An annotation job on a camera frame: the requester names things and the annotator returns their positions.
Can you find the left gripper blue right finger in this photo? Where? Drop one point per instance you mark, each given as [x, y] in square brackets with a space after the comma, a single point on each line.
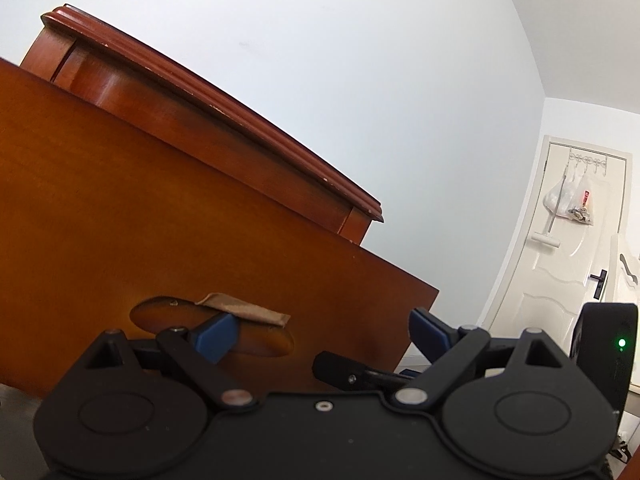
[452, 352]

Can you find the over-door hook rack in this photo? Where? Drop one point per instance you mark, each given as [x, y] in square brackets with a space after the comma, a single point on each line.
[592, 161]

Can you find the white door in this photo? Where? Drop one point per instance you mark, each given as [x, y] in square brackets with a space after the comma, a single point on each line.
[546, 280]

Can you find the black door handle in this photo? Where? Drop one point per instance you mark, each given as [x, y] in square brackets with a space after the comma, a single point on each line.
[600, 280]

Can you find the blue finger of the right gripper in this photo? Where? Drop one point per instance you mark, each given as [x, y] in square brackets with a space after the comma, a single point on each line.
[351, 376]

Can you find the white plastic bag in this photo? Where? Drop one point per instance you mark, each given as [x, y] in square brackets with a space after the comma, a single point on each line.
[558, 199]

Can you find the brown wooden nightstand cabinet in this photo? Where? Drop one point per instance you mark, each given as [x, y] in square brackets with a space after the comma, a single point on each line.
[116, 72]

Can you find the brown wooden drawer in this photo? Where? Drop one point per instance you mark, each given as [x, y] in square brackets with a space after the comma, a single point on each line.
[98, 216]

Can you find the brown tape piece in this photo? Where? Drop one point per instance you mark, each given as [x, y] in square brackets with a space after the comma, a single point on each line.
[243, 309]

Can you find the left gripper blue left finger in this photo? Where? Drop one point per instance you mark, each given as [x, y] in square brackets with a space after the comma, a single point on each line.
[194, 355]

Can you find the clear plastic bag with items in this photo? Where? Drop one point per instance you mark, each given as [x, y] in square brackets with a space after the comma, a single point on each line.
[580, 209]

